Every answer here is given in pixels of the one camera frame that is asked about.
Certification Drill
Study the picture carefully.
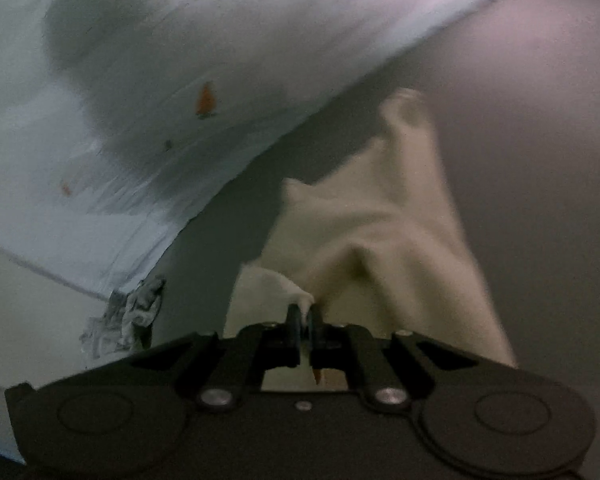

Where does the light blue garment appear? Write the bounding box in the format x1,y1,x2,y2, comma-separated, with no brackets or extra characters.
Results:
79,274,167,362

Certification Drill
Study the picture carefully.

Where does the cream garment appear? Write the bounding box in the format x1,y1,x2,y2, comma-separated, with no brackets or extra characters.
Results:
222,87,519,392

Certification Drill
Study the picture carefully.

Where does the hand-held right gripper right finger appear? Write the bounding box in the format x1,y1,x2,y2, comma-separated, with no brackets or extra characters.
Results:
307,304,520,411

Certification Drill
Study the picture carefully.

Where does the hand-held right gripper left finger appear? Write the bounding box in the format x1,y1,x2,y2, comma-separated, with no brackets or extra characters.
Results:
87,304,305,411

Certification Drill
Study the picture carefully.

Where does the carrot printed pale backdrop sheet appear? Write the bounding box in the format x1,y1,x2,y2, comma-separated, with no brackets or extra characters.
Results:
0,0,598,306

